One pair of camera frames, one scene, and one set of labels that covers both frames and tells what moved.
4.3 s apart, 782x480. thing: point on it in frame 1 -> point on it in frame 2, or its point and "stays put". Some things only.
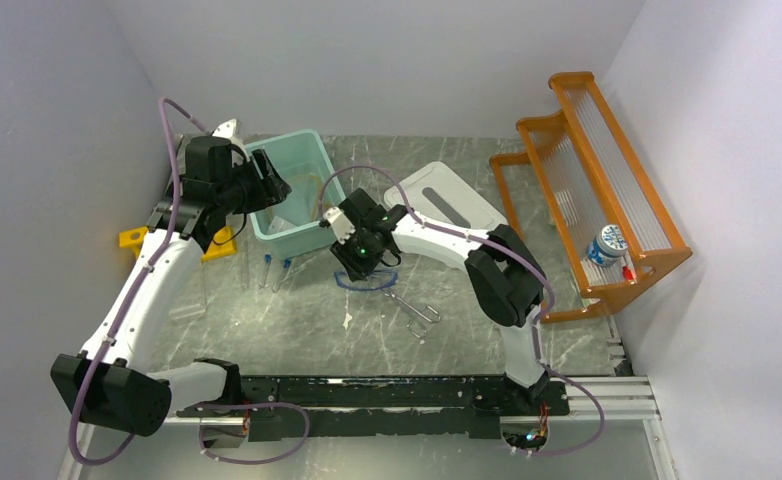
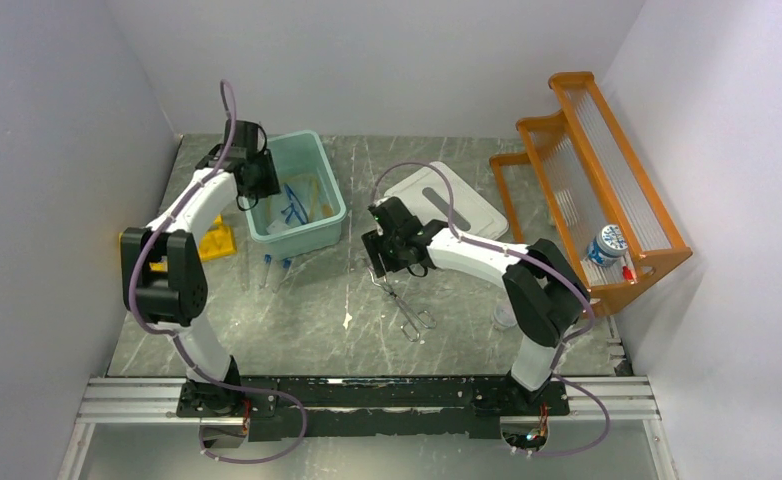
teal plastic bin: x=291 y=227 stays put
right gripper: x=356 y=268 -> x=373 y=242
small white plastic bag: x=279 y=224 stays put
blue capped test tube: x=286 y=266 stays put
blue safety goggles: x=375 y=281 -> x=296 y=207
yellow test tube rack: x=222 y=242 stays put
